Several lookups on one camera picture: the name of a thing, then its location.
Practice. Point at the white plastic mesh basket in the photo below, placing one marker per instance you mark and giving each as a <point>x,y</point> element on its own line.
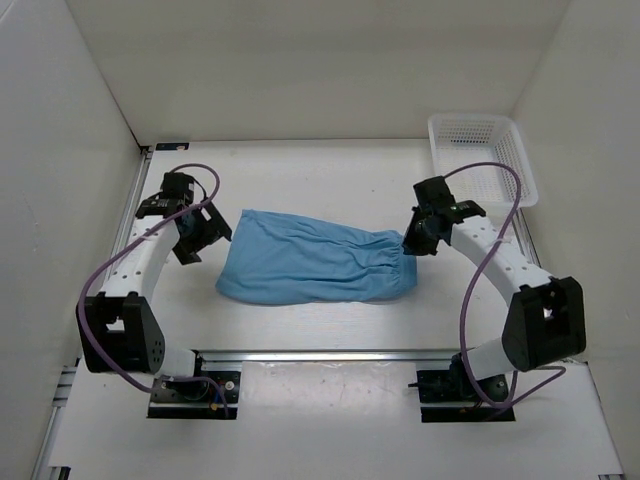
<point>493,149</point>

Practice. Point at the blue label sticker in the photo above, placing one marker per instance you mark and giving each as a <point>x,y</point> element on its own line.
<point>172,146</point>

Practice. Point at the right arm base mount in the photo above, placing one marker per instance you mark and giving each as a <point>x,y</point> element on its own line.
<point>443,402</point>

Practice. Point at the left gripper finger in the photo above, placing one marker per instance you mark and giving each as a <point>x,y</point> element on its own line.
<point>216,227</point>
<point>185,254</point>

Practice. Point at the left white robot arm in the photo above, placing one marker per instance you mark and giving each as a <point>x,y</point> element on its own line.
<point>119,332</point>

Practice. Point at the light blue shorts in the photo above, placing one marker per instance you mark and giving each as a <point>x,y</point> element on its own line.
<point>284,259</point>

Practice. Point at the aluminium left rail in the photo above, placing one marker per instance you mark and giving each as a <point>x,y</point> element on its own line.
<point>133,200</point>

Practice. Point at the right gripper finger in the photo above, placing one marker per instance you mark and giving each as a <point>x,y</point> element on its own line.
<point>413,230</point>
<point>425,245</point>

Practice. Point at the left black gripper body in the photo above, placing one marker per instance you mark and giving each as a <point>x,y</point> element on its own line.
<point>194,237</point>

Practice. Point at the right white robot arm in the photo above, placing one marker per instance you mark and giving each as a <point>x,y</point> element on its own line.
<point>545,320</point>

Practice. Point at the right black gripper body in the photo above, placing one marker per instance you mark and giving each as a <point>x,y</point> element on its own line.
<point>427,215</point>

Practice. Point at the aluminium front rail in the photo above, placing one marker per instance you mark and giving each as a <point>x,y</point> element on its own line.
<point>328,355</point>

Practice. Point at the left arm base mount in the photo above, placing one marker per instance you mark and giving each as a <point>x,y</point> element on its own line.
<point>216,399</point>

